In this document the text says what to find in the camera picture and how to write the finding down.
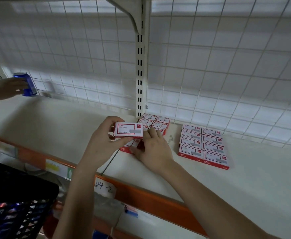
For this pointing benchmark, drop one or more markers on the white slotted shelf post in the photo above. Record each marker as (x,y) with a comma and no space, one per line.
(142,72)

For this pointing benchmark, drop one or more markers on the person's left forearm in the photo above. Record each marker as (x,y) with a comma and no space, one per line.
(78,201)

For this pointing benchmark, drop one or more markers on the blue red price tag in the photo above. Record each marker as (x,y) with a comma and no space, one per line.
(131,211)

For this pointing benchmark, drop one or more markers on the person's right thumb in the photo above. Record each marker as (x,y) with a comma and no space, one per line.
(137,151)

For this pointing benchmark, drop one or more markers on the orange shelf rail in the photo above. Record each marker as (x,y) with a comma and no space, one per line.
(145,196)

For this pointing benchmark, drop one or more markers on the pile of blue cans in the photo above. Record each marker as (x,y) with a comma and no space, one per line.
(8,219)

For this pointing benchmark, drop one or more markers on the red white staple box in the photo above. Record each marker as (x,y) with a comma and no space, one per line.
(129,130)

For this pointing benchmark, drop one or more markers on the black plastic basket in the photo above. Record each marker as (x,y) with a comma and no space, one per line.
(16,184)

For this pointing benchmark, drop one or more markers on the person's right hand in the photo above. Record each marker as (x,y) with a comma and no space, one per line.
(155,154)

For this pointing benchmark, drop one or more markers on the person's left thumb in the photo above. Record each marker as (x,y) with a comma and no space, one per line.
(121,141)

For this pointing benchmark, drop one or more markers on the white shelf bracket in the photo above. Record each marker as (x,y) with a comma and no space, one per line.
(129,9)

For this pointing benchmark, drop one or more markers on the white handwritten paper label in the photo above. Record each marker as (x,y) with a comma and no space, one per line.
(105,188)

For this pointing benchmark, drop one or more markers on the yellow green shelf label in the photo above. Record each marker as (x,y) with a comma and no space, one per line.
(58,169)

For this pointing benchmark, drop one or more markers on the person's left hand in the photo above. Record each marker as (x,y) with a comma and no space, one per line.
(98,144)

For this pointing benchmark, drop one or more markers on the person's right forearm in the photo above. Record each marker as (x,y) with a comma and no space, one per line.
(210,206)

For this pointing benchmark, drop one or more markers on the group of red white boxes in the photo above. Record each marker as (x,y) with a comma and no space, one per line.
(157,121)
(203,146)

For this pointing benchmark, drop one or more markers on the blue drink can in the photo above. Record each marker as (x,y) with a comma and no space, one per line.
(30,84)

